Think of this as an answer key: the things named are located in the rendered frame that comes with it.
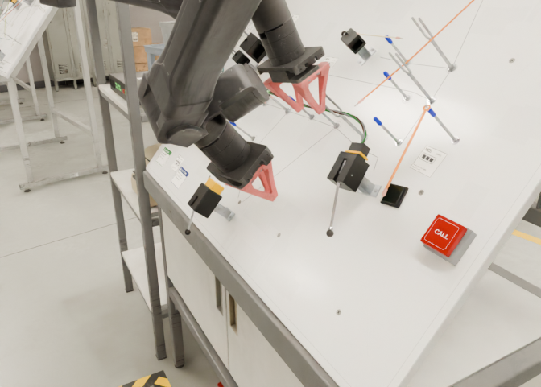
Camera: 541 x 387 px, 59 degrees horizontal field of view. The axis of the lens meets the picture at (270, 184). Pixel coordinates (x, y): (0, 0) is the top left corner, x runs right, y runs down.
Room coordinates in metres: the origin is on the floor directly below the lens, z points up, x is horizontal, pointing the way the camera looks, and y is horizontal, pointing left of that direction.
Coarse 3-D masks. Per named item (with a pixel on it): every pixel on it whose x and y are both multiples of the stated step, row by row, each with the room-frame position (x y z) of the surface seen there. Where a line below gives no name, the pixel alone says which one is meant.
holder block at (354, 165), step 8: (344, 152) 0.80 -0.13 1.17; (336, 160) 0.80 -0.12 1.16; (344, 160) 0.79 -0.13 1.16; (352, 160) 0.77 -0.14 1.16; (360, 160) 0.77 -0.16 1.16; (336, 168) 0.78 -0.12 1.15; (344, 168) 0.77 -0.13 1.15; (352, 168) 0.76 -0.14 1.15; (360, 168) 0.77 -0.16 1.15; (328, 176) 0.78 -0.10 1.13; (336, 176) 0.77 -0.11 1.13; (344, 176) 0.75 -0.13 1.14; (352, 176) 0.76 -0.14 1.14; (360, 176) 0.77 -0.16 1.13; (336, 184) 0.78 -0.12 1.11; (344, 184) 0.75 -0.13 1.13; (352, 184) 0.76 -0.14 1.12
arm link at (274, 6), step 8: (264, 0) 0.72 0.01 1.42; (272, 0) 0.72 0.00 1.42; (280, 0) 0.73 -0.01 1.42; (264, 8) 0.72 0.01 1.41; (272, 8) 0.72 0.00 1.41; (280, 8) 0.73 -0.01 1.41; (288, 8) 0.75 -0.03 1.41; (256, 16) 0.73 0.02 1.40; (264, 16) 0.72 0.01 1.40; (272, 16) 0.72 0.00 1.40; (280, 16) 0.73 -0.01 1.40; (288, 16) 0.74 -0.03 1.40; (256, 24) 0.74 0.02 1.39; (264, 24) 0.73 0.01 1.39; (272, 24) 0.72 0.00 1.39
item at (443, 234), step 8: (440, 216) 0.64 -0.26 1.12; (432, 224) 0.64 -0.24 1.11; (440, 224) 0.63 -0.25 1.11; (448, 224) 0.62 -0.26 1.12; (456, 224) 0.61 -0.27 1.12; (432, 232) 0.63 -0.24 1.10; (440, 232) 0.62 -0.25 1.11; (448, 232) 0.61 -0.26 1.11; (456, 232) 0.60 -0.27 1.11; (464, 232) 0.60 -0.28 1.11; (424, 240) 0.62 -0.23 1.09; (432, 240) 0.62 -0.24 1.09; (440, 240) 0.61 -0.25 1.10; (448, 240) 0.60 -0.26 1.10; (456, 240) 0.60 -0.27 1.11; (432, 248) 0.61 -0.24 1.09; (440, 248) 0.60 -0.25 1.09; (448, 248) 0.59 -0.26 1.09; (448, 256) 0.59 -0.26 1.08
